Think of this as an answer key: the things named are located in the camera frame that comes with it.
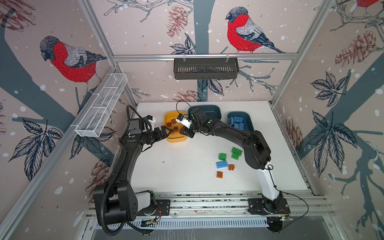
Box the light blue sloped lego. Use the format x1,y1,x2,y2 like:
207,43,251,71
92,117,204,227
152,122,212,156
234,123,244,131

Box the green lego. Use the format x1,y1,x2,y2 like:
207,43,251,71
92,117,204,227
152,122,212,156
218,153,227,161
231,147,243,156
231,153,240,160

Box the brown lego arch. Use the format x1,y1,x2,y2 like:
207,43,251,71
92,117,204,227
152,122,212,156
228,164,235,171

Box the brown lego bottom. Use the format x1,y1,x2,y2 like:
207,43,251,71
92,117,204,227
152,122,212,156
216,171,223,179

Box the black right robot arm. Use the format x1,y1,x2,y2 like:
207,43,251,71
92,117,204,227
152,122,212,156
182,107,291,216

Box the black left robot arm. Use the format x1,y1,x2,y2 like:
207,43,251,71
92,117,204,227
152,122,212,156
94,126,173,236

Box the yellow plastic bin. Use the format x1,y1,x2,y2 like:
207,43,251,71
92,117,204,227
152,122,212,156
164,111,187,143

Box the middle dark teal bin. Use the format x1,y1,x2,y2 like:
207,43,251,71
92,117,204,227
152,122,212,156
188,105,222,120

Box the dark teal bin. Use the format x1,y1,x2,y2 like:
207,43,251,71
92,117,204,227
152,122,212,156
188,105,222,120
228,112,255,132

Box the right dark teal bin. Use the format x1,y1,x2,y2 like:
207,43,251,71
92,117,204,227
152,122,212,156
228,112,255,132

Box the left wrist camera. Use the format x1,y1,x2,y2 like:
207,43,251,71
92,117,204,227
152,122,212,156
128,115,156,135

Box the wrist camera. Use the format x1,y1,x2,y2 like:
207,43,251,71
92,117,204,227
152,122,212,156
176,113,193,129
128,115,156,135

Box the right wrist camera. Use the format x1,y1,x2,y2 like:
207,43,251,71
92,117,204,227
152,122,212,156
176,113,193,129

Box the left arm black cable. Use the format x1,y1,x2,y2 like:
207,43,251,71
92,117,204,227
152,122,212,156
98,104,157,236

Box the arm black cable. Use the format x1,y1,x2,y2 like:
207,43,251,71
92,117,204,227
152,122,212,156
98,104,157,236
175,99,310,232

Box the black hanging wire basket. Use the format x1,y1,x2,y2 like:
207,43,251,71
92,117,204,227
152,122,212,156
174,58,239,80

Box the white mesh wall shelf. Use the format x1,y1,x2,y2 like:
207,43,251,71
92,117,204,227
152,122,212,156
75,73,128,138

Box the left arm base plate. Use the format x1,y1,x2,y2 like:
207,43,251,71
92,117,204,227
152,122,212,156
137,200,171,217

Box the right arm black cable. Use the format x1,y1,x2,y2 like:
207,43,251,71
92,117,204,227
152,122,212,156
175,99,310,232

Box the aluminium mounting rail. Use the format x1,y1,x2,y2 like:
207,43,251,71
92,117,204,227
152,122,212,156
85,191,335,220

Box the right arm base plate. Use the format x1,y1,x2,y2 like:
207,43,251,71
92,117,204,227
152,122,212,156
248,198,291,216

